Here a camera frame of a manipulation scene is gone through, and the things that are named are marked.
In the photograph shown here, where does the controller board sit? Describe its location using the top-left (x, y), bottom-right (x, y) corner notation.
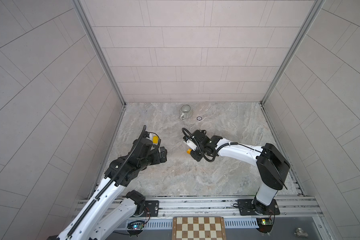
top-left (256, 218), bottom-right (274, 234)
top-left (127, 220), bottom-right (146, 236)

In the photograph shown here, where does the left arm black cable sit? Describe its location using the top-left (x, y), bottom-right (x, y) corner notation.
top-left (65, 125), bottom-right (161, 238)

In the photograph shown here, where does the yellow wedge block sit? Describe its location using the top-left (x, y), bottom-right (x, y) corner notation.
top-left (153, 136), bottom-right (160, 145)

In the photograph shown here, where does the aluminium front rail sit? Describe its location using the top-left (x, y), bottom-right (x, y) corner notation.
top-left (71, 196), bottom-right (323, 221)

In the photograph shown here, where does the striped ceramic mug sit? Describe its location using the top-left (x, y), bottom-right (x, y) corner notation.
top-left (180, 105), bottom-right (192, 120)

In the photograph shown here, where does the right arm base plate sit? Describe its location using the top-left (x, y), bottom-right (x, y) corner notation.
top-left (233, 198), bottom-right (280, 216)

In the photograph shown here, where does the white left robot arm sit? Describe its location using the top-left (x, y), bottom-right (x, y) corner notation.
top-left (48, 131), bottom-right (167, 240)

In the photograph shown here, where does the small metal object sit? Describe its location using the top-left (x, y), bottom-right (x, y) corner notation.
top-left (295, 228), bottom-right (309, 238)

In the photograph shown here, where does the chessboard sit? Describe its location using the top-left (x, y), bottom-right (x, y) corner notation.
top-left (172, 217), bottom-right (227, 240)

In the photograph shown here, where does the aluminium corner frame post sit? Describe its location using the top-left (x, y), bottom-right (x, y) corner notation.
top-left (261, 0), bottom-right (325, 106)

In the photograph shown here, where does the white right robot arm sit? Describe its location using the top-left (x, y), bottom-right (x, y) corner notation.
top-left (182, 128), bottom-right (291, 215)

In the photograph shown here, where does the right controller board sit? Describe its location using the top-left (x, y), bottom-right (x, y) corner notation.
top-left (256, 218), bottom-right (274, 234)

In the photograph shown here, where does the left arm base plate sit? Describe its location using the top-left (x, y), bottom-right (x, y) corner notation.
top-left (133, 201), bottom-right (160, 218)

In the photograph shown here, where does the left controller board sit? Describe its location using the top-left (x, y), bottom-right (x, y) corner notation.
top-left (127, 220), bottom-right (146, 236)

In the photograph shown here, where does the left corner frame post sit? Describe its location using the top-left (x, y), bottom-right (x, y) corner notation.
top-left (72, 0), bottom-right (127, 108)

